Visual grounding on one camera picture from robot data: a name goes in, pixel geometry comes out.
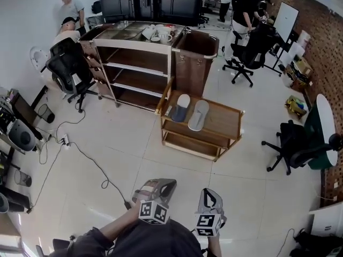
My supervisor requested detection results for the black mesh office chair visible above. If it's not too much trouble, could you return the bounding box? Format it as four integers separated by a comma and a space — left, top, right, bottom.
262, 119, 334, 176
44, 37, 103, 114
222, 25, 280, 88

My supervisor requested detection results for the person's left forearm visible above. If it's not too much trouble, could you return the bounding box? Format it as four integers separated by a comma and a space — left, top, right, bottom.
99, 207, 141, 241

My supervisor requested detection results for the person's dark shirt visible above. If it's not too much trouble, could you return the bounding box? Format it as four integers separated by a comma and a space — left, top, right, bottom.
52, 218, 205, 257

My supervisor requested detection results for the whiteboard on black stand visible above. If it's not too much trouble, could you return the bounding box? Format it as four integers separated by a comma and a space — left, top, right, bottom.
264, 2, 300, 77

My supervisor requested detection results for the black mesh waste basket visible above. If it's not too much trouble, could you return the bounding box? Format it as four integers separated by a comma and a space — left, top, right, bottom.
13, 169, 33, 188
37, 103, 56, 124

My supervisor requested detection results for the brown housekeeping cart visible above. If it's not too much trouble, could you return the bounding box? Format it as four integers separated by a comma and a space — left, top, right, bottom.
79, 20, 188, 115

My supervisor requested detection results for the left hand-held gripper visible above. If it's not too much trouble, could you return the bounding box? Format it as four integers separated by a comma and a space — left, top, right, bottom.
131, 178, 178, 226

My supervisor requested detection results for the long black cable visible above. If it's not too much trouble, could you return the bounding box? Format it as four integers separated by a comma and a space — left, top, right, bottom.
26, 108, 132, 214

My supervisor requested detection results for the black bag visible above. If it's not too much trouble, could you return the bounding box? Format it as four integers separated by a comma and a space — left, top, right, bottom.
290, 228, 343, 257

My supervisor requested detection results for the person's right forearm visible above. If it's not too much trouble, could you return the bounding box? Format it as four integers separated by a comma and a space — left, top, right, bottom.
205, 235, 223, 257

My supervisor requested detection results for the black ball camera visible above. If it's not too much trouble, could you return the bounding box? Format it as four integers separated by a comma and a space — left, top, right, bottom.
329, 133, 343, 152

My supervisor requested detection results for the wooden shelf cart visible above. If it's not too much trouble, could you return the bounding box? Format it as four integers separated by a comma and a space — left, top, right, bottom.
155, 77, 246, 163

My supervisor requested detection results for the brown laundry bin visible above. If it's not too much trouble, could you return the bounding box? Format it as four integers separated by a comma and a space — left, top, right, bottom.
171, 29, 219, 97

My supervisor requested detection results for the white mug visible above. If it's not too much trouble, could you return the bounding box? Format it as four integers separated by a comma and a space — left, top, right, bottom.
157, 32, 173, 44

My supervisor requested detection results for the dark desk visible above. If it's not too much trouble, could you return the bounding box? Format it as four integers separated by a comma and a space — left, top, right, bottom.
10, 86, 49, 142

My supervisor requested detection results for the blue and white slipper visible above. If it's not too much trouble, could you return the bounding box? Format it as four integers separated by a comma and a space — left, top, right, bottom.
170, 94, 191, 123

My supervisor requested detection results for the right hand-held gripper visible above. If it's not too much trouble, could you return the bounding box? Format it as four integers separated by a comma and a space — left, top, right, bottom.
193, 187, 227, 238

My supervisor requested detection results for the box of colourful packets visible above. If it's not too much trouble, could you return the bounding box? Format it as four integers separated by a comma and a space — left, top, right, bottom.
285, 95, 308, 120

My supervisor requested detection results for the open cardboard box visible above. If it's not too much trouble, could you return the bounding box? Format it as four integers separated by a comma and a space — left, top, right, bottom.
284, 56, 314, 92

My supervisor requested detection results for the white plastic stool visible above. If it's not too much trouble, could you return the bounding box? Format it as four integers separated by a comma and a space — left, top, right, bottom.
29, 46, 51, 70

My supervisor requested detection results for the grey slipper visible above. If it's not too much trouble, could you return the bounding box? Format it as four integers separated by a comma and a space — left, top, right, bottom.
188, 99, 210, 132

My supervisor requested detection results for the white low cabinet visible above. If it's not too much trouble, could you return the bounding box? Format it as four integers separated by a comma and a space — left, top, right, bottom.
308, 203, 343, 238

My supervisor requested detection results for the green round table white top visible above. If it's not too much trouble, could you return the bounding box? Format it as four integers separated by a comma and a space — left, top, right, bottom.
303, 93, 339, 171

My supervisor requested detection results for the large black display cabinet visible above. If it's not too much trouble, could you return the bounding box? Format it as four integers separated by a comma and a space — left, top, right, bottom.
97, 0, 204, 27

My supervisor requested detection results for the grey round appliance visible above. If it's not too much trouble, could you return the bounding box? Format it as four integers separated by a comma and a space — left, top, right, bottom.
6, 118, 38, 153

